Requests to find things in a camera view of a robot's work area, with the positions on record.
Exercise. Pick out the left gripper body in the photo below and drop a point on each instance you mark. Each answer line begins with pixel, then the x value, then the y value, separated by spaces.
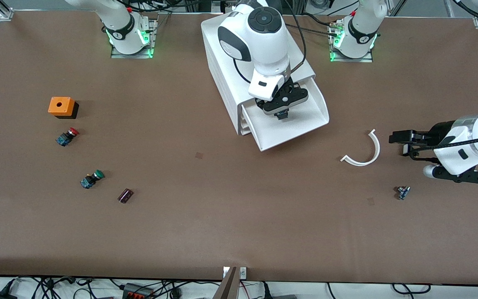
pixel 439 132

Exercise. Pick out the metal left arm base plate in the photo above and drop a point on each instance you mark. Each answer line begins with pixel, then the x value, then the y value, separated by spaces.
pixel 351 60

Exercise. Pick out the white drawer cabinet shell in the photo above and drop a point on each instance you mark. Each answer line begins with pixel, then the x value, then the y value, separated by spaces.
pixel 226 95

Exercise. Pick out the white curved plastic strip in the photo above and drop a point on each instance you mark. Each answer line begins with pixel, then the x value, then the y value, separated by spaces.
pixel 376 149

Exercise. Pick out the green push button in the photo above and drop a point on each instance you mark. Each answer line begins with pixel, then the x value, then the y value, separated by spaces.
pixel 87 181

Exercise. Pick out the yellow push button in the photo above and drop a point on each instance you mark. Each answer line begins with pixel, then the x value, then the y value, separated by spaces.
pixel 283 115

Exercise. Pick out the black power adapter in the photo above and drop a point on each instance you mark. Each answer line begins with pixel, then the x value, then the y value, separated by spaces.
pixel 0 295

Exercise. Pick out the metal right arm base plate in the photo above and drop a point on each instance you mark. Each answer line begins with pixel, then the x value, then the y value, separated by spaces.
pixel 152 41

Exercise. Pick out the white plastic drawer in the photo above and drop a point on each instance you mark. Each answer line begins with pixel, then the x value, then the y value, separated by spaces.
pixel 297 126
pixel 245 121
pixel 248 132
pixel 246 126

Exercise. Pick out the dark purple cylinder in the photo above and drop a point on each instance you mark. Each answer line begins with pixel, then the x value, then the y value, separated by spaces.
pixel 125 195

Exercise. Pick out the black power strip red switches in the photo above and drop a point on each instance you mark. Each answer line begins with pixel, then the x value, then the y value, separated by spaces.
pixel 137 292

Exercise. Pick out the white metal bracket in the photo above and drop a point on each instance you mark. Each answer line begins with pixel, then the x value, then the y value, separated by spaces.
pixel 243 272

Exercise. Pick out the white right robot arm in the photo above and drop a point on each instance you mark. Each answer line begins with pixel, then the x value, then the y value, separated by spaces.
pixel 264 45

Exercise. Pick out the orange box with hole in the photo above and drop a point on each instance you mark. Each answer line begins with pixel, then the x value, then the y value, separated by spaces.
pixel 67 107

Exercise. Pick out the brown camera stand pole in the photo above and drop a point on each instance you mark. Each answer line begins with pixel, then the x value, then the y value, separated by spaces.
pixel 228 286

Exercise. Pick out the red push button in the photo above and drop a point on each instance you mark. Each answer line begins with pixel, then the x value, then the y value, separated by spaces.
pixel 65 138

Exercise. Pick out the small blue electronic component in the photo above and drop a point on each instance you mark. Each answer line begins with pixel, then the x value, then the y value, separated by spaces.
pixel 403 193

